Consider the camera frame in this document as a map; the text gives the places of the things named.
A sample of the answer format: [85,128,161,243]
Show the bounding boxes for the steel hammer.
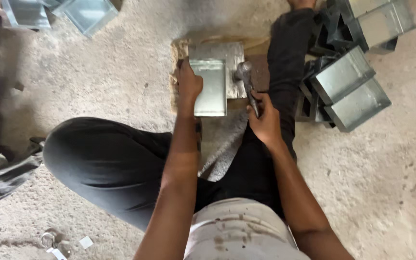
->
[234,61,261,119]

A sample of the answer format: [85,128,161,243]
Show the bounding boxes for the wooden base board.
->
[170,35,271,113]

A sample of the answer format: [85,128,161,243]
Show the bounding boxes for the small round metal cap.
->
[41,231,58,248]

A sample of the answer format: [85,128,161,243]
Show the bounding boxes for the person's bare foot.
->
[288,0,318,10]

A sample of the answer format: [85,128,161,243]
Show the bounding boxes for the heap of sheet metal boxes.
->
[295,0,416,133]

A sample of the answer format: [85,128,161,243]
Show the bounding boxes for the person's left hand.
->
[174,58,204,116]

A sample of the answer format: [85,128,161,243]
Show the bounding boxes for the galvanized sheet metal box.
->
[189,59,228,118]

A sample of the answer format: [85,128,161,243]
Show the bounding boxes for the steel anvil block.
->
[188,41,247,100]

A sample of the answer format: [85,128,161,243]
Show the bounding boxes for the person's stained white shirt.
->
[184,198,310,260]

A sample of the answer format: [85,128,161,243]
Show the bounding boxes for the shiny sheet metal duct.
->
[1,0,52,30]
[53,0,119,39]

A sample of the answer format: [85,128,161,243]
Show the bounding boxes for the person's black trousers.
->
[43,9,318,232]

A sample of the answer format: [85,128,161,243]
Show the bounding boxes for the person's right hand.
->
[247,91,283,147]

